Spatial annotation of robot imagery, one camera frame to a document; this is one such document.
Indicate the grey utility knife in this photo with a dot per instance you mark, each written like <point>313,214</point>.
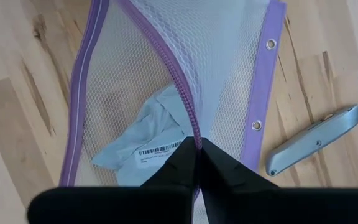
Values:
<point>312,140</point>

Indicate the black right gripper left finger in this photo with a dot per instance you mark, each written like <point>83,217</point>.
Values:
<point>154,205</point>

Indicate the white mesh pouch purple trim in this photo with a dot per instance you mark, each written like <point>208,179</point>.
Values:
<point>216,46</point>

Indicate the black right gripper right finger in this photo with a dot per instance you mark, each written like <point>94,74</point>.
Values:
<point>259,205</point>

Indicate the grey plastic bag barcode label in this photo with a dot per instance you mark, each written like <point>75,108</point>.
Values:
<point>148,133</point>

